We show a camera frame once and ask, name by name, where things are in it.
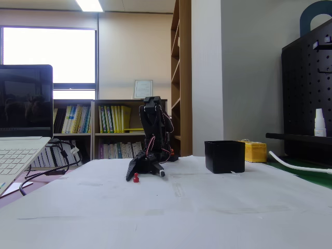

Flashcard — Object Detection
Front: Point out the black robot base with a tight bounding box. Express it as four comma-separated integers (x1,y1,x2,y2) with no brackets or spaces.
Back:
159,149,179,163

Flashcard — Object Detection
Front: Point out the black square cup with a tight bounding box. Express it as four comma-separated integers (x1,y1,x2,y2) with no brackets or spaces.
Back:
204,140,246,174

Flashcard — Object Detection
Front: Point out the yellow cardboard box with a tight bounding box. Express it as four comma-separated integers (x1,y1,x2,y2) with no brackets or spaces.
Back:
238,140,267,163

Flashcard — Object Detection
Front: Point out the white patterned book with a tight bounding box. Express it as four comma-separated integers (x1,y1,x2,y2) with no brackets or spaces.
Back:
132,142,143,158

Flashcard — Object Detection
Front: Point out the white paper sheet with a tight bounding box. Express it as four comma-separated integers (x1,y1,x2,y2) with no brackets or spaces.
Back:
186,207,332,249
51,158,135,187
0,207,91,249
178,155,299,179
176,173,332,216

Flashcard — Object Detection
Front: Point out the thick yellow book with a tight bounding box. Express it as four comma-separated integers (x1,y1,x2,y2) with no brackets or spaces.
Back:
121,105,132,133

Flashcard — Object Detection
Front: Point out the low wooden bookshelf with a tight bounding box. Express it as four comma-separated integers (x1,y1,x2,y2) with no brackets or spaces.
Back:
52,99,95,168
91,99,169,160

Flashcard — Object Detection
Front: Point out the framed certificate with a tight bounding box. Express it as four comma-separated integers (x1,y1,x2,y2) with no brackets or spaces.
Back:
133,79,154,100

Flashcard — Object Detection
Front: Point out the blue white book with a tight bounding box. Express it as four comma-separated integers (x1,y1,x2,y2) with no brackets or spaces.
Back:
69,105,78,134

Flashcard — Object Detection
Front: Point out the yellow white book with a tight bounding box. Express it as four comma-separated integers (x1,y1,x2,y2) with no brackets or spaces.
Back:
62,105,72,134

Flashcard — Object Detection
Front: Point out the black book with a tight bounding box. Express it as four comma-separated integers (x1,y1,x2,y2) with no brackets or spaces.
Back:
55,108,67,134

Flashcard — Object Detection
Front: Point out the tall wooden bookshelf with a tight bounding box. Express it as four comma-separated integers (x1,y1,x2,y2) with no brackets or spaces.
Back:
170,0,193,158

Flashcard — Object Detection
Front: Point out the white card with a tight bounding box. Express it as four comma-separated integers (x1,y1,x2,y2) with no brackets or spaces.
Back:
5,182,34,197

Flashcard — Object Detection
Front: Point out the silver laptop with dark screen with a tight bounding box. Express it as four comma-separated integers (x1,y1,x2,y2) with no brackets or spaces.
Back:
0,64,54,198

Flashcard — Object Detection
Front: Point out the black pegboard shelf bar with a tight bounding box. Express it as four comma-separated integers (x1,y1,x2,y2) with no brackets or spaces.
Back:
265,132,332,143

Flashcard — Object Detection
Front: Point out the bright window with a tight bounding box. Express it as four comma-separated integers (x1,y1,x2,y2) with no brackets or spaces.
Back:
0,25,99,101

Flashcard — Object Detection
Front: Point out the green desk mat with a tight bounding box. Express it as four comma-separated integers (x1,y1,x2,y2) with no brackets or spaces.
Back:
266,158,332,190

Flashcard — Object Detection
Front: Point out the black pegboard panel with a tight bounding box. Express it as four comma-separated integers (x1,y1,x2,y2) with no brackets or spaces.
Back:
281,18,332,162

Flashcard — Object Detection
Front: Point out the white dropper bottle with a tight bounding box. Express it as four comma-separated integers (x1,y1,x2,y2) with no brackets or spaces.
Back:
314,108,327,137

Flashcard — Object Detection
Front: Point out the ceiling light panel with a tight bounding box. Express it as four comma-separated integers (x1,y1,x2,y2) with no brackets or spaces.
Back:
74,0,104,12

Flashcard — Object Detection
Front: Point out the dark teal arch sign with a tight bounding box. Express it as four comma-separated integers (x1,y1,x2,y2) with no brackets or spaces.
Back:
299,0,332,37

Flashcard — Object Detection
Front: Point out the red white servo wire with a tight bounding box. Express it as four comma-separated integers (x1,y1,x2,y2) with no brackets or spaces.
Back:
145,105,175,159

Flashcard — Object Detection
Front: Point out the black USB cable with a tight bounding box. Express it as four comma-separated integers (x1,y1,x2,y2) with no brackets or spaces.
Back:
19,140,71,197
24,140,83,179

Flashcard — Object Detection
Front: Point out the white power cable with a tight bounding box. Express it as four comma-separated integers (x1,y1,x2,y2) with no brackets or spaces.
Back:
269,150,332,175

